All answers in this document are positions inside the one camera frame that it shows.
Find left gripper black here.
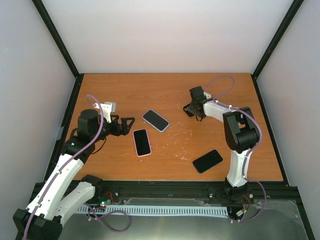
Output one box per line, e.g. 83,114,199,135
91,114,135,142

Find pink translucent phone case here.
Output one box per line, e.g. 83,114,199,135
132,128,153,158

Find light blue phone case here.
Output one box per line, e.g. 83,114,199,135
142,109,171,133

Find blue-edged black phone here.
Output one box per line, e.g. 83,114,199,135
192,150,223,174

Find black phone case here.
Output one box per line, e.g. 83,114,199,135
183,104,194,117

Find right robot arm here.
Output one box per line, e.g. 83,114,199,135
183,86,262,203

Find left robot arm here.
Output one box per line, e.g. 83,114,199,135
13,109,135,240

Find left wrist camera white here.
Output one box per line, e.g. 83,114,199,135
100,101,116,124

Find black front rail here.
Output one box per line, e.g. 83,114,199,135
32,179,298,208

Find right black frame post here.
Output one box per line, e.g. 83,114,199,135
251,0,305,80

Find black frame post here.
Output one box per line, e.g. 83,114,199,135
251,0,305,80
31,0,85,81

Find light blue cable duct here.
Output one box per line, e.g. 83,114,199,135
94,205,228,218

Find left black frame post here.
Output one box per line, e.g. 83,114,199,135
31,0,85,81

